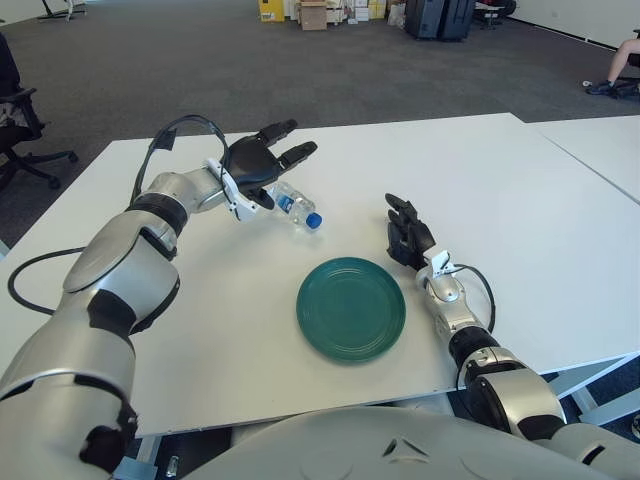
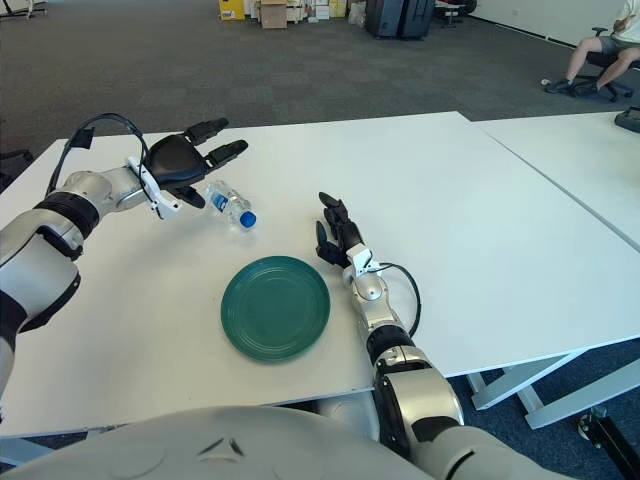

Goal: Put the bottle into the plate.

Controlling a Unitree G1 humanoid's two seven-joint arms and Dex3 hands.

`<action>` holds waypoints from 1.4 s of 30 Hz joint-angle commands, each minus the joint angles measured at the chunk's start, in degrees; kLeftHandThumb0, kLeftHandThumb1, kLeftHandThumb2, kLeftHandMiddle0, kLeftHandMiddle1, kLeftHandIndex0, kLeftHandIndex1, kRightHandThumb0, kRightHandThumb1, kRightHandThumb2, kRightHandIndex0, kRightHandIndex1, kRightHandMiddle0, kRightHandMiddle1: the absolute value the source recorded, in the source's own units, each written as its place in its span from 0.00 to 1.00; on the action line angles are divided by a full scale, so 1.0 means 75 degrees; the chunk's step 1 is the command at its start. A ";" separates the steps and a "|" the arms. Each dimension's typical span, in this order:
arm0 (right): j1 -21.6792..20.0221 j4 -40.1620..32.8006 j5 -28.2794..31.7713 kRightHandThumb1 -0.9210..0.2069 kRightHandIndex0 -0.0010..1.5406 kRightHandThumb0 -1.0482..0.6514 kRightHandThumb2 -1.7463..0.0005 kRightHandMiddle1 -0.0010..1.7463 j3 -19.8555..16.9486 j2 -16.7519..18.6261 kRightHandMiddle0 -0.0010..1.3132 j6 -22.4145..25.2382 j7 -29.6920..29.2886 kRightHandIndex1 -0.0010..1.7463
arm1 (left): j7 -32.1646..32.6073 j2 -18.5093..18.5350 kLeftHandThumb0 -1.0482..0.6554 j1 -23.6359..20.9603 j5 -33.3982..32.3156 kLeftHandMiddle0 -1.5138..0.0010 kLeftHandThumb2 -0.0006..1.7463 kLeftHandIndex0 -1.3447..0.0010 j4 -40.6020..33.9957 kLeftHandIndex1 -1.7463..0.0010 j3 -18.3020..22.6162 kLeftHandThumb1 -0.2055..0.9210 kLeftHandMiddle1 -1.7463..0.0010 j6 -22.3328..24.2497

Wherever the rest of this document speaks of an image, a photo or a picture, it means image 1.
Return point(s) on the black chair with red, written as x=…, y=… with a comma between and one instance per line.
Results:
x=492, y=10

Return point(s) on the empty black office chair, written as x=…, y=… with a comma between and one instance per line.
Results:
x=20, y=125

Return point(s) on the clear water bottle blue cap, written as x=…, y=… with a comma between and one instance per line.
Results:
x=295, y=205

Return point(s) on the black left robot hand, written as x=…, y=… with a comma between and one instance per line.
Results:
x=252, y=160

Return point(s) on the yellow cardboard box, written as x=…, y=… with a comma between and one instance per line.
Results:
x=271, y=10

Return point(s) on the brown cardboard box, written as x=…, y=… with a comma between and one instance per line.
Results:
x=313, y=17

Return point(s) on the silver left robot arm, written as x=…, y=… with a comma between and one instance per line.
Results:
x=125, y=280

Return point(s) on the white bag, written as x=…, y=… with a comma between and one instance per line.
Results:
x=397, y=15

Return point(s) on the seated person in shorts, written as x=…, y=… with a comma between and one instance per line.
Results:
x=622, y=55

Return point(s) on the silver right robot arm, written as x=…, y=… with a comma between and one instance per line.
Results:
x=505, y=395

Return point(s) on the green round plate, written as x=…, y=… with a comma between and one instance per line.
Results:
x=350, y=310

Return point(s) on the grey robot torso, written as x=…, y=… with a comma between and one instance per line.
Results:
x=350, y=445

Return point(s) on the stack of white boxes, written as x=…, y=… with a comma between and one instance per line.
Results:
x=357, y=10

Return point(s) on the white table leg frame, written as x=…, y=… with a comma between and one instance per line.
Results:
x=600, y=380

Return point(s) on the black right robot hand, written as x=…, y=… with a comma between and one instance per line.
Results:
x=407, y=235

